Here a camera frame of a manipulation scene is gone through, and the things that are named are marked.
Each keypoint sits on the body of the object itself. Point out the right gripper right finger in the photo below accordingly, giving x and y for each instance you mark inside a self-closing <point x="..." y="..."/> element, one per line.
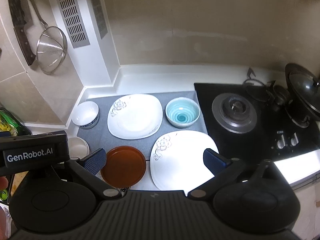
<point x="225" y="171"/>

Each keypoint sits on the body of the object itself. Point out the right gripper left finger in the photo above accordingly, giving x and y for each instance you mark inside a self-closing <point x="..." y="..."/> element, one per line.
<point x="83" y="171"/>

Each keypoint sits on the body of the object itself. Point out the plain white bowl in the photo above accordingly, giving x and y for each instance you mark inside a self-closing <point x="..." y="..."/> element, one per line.
<point x="78" y="148"/>

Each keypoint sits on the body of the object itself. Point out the brown round plate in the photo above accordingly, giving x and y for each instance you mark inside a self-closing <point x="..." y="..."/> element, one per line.
<point x="125" y="166"/>

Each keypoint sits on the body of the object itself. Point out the white floral plate front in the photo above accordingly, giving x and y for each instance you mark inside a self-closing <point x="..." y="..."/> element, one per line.
<point x="176" y="160"/>

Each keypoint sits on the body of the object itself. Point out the white floral plate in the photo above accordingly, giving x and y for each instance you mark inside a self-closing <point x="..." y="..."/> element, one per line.
<point x="135" y="116"/>
<point x="176" y="160"/>

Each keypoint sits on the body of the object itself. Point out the white bowl blue pattern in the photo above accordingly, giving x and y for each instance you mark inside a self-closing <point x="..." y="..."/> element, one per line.
<point x="86" y="115"/>

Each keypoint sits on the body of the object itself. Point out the teal spiral bowl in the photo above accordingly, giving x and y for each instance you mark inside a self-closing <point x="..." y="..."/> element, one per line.
<point x="182" y="112"/>

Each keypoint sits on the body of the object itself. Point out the person's left hand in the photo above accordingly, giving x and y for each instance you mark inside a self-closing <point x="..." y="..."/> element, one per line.
<point x="3" y="183"/>

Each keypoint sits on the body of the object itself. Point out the green snack bag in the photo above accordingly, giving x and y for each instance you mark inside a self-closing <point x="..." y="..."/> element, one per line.
<point x="9" y="124"/>

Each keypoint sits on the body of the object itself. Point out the black gas stove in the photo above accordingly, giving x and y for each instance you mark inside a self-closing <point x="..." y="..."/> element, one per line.
<point x="261" y="142"/>

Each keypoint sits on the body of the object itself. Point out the left stove burner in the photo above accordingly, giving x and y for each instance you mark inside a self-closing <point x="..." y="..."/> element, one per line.
<point x="234" y="113"/>

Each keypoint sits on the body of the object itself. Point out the left stove knob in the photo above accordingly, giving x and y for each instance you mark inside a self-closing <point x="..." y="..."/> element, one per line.
<point x="281" y="142"/>

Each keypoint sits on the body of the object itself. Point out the stove knob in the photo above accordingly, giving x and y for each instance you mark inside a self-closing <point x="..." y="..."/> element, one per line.
<point x="294" y="140"/>
<point x="281" y="142"/>

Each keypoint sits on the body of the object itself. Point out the grey counter mat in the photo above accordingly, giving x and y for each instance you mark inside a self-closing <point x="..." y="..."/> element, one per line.
<point x="100" y="137"/>

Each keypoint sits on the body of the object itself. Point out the right stove knob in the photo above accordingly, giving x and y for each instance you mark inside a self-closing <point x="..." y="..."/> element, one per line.
<point x="294" y="140"/>

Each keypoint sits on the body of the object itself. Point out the small dark pot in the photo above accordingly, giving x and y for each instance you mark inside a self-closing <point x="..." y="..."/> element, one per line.
<point x="281" y="95"/>

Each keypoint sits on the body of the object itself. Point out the metal mesh strainer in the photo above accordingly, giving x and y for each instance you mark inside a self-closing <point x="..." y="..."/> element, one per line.
<point x="52" y="46"/>

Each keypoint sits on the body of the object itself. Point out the black wok lid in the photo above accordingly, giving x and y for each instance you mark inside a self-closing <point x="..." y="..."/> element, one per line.
<point x="304" y="86"/>

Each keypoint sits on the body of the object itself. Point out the front vent grille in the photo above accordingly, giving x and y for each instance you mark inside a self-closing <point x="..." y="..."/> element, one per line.
<point x="74" y="25"/>

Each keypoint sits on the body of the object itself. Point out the side vent grille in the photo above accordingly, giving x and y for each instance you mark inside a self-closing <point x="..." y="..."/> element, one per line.
<point x="99" y="17"/>

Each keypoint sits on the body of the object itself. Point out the cleaver with wooden handle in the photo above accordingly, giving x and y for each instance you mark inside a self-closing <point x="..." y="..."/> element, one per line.
<point x="18" y="21"/>

